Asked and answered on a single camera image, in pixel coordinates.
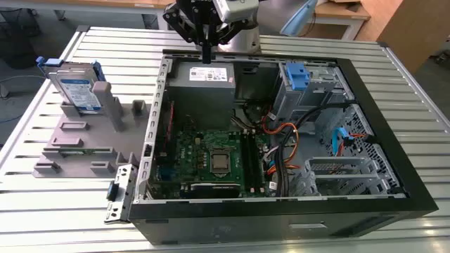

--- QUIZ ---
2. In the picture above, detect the black graphics card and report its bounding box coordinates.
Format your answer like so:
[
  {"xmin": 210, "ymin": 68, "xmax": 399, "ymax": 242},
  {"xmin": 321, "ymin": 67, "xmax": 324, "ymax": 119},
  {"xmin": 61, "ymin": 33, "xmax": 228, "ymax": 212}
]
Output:
[{"xmin": 180, "ymin": 181, "xmax": 243, "ymax": 200}]

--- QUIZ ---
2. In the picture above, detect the orange power wire bundle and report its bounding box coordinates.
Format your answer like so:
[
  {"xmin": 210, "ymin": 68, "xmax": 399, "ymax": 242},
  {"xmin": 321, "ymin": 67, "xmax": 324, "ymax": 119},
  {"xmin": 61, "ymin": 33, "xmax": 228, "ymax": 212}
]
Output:
[{"xmin": 261, "ymin": 104, "xmax": 301, "ymax": 176}]

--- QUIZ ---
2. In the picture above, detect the blue drive latch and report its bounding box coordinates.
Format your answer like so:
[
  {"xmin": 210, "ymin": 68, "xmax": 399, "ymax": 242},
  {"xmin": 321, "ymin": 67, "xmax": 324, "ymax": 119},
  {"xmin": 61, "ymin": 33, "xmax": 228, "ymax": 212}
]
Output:
[{"xmin": 285, "ymin": 62, "xmax": 311, "ymax": 91}]

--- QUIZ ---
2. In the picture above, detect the pale floor cable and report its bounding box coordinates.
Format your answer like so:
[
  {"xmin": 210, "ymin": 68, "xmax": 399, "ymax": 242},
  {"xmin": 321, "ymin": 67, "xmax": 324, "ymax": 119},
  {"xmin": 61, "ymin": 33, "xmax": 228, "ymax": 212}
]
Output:
[{"xmin": 0, "ymin": 75, "xmax": 45, "ymax": 85}]

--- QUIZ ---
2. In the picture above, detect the wooden cabinet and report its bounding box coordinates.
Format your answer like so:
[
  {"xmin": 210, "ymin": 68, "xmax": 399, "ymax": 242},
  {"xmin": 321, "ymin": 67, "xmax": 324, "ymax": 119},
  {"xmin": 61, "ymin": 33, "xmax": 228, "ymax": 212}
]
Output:
[{"xmin": 353, "ymin": 0, "xmax": 450, "ymax": 76}]

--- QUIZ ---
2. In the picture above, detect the grey parts rack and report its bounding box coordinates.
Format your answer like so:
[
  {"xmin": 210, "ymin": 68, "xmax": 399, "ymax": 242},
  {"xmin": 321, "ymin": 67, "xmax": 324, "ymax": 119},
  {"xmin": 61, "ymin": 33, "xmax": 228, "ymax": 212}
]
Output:
[{"xmin": 30, "ymin": 81, "xmax": 153, "ymax": 179}]

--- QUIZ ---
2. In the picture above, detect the blue VGA port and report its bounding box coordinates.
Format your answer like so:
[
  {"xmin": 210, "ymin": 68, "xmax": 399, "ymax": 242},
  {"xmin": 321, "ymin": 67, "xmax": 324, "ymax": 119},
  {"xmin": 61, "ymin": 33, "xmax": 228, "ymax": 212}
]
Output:
[{"xmin": 106, "ymin": 181, "xmax": 120, "ymax": 201}]

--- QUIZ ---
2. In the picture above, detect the green RAM stick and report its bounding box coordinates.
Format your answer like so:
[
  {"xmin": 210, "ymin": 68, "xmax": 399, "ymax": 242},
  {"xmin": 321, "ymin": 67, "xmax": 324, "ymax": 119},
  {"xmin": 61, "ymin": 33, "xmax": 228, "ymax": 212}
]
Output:
[{"xmin": 57, "ymin": 148, "xmax": 97, "ymax": 155}]

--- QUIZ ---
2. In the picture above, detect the hard disk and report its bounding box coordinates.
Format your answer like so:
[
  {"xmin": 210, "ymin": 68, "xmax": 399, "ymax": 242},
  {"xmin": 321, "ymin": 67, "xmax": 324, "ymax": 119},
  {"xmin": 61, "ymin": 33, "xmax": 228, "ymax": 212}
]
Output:
[{"xmin": 36, "ymin": 56, "xmax": 106, "ymax": 115}]

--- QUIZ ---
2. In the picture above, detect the silver CPU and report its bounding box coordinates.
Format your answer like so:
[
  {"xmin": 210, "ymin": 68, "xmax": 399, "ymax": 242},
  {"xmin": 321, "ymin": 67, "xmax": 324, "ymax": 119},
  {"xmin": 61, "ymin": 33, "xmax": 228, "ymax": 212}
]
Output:
[{"xmin": 209, "ymin": 152, "xmax": 229, "ymax": 169}]

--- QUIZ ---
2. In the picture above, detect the black waste basket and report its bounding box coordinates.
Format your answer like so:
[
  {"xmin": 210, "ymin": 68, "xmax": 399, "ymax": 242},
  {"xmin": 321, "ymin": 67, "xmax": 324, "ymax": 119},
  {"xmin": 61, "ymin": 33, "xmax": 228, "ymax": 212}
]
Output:
[{"xmin": 0, "ymin": 7, "xmax": 41, "ymax": 70}]

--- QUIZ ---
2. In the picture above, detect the silver drive cage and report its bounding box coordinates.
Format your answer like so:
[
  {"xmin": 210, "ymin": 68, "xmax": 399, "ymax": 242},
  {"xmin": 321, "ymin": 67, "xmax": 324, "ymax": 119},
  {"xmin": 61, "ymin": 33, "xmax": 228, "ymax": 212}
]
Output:
[{"xmin": 273, "ymin": 61, "xmax": 353, "ymax": 124}]

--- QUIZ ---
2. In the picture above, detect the black PC case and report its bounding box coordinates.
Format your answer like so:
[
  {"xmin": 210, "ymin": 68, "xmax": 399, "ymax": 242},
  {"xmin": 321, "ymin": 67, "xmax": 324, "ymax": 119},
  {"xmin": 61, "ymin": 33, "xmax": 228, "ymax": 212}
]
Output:
[{"xmin": 102, "ymin": 48, "xmax": 440, "ymax": 245}]

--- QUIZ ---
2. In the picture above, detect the blue data wire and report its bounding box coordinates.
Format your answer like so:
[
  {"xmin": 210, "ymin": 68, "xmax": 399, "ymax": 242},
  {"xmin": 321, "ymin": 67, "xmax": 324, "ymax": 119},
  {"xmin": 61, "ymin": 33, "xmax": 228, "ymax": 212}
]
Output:
[{"xmin": 331, "ymin": 126, "xmax": 352, "ymax": 161}]

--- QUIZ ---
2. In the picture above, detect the silver slot bracket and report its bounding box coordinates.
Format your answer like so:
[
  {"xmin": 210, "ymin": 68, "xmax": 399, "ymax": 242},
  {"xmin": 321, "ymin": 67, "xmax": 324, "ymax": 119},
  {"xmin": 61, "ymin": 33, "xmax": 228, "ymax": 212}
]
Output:
[{"xmin": 102, "ymin": 163, "xmax": 137, "ymax": 225}]

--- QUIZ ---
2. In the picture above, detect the red wire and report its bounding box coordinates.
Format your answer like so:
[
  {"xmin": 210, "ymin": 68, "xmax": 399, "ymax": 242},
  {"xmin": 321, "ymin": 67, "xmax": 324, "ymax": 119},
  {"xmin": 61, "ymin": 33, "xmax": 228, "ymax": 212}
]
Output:
[{"xmin": 162, "ymin": 101, "xmax": 176, "ymax": 156}]

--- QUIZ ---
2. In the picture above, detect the green motherboard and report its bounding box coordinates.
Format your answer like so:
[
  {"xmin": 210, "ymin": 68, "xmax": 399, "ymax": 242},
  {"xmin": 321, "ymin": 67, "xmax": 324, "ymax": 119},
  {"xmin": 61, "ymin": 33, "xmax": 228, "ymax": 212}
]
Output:
[{"xmin": 149, "ymin": 129, "xmax": 279, "ymax": 200}]

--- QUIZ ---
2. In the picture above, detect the black cable bundle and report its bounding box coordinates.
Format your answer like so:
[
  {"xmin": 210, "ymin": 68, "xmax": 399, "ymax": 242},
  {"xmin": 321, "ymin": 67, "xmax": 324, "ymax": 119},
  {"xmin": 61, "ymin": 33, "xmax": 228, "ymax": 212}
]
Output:
[{"xmin": 275, "ymin": 104, "xmax": 352, "ymax": 197}]

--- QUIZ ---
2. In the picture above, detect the grey power supply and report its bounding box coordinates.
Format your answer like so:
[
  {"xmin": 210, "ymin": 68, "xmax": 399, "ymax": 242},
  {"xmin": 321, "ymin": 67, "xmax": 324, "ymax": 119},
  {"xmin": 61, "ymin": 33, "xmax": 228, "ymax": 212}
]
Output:
[{"xmin": 164, "ymin": 62, "xmax": 236, "ymax": 130}]

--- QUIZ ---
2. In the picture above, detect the black RAM slot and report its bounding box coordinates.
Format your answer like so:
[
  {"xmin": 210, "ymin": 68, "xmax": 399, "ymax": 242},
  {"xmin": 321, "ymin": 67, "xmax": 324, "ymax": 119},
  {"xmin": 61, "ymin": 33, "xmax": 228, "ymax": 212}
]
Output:
[
  {"xmin": 240, "ymin": 130, "xmax": 257, "ymax": 194},
  {"xmin": 251, "ymin": 130, "xmax": 268, "ymax": 193}
]

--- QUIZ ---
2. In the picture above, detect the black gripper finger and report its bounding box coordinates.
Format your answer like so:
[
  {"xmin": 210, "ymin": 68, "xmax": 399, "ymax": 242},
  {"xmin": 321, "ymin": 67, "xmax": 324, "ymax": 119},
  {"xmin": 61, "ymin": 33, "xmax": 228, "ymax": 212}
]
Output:
[
  {"xmin": 206, "ymin": 20, "xmax": 255, "ymax": 64},
  {"xmin": 162, "ymin": 5, "xmax": 208, "ymax": 64}
]

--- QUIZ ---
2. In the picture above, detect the wooden desk white frame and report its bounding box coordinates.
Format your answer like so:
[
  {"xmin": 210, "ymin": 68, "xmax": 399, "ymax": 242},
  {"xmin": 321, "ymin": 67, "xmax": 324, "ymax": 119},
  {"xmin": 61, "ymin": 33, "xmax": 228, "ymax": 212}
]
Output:
[
  {"xmin": 303, "ymin": 0, "xmax": 372, "ymax": 40},
  {"xmin": 0, "ymin": 0, "xmax": 176, "ymax": 30}
]

